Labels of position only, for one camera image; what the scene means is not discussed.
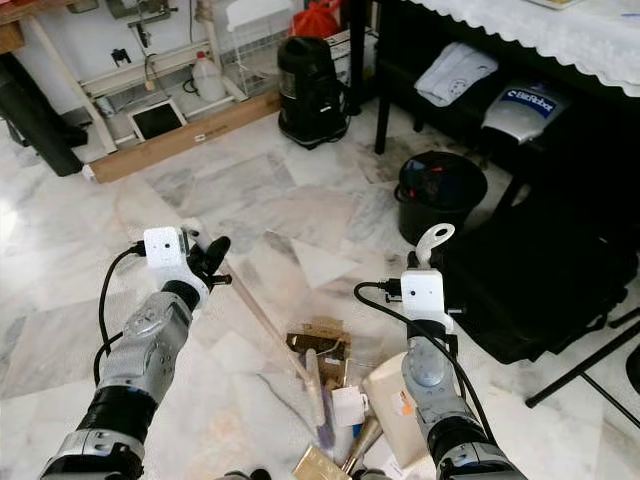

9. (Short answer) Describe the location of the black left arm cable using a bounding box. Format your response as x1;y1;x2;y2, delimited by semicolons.
93;240;146;386

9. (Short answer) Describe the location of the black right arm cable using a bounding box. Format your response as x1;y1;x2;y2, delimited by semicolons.
355;280;501;446

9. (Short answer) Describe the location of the black table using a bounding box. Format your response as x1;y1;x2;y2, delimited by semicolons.
350;0;640;161

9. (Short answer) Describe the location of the black metal chair frame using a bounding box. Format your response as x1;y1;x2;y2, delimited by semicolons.
525;305;640;406

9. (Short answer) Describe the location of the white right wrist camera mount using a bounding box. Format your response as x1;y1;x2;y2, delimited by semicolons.
401;270;447;331

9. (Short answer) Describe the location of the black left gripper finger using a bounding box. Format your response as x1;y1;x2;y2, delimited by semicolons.
198;235;231;276

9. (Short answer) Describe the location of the white plastic jug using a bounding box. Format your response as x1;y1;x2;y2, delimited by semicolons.
192;50;226;103

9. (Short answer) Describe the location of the white framed tablet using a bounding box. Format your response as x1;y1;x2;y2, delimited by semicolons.
128;98;189;143

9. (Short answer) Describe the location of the small white box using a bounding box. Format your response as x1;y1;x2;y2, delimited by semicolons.
332;385;371;429

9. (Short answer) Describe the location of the white lace tablecloth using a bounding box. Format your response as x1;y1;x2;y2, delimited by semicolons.
405;0;640;96

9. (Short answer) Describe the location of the white workbench with wooden top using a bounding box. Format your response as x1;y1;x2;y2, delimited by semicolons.
0;0;246;156

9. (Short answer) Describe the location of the brown cardboard piece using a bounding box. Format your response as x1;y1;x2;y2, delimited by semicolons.
285;318;351;391

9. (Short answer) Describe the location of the black plastic bucket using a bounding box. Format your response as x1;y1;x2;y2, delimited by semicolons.
395;152;489;246

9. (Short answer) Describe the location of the black vacuum cleaner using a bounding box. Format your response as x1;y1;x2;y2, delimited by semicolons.
277;37;351;149

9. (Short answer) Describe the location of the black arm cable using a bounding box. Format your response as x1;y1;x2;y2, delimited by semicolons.
93;240;146;386
355;280;501;446

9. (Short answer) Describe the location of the white folded garment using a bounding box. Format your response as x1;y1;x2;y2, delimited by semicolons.
414;42;499;108

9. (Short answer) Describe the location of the black tube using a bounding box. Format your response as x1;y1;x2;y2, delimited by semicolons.
0;52;86;179

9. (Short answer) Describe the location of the long wooden plank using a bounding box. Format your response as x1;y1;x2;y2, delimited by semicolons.
85;90;283;184

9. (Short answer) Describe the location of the grey cover with blue label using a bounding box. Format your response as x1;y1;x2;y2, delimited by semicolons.
482;85;569;144

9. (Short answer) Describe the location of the tan flat cardboard scrap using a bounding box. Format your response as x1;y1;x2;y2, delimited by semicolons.
292;445;351;480

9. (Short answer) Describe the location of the red plastic bag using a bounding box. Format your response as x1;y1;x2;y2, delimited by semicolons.
290;0;343;39

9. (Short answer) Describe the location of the beige dustpan with white handle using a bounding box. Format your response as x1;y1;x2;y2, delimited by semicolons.
360;223;457;471

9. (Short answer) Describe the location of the black fabric bag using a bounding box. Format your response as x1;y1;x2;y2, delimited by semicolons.
440;190;636;366

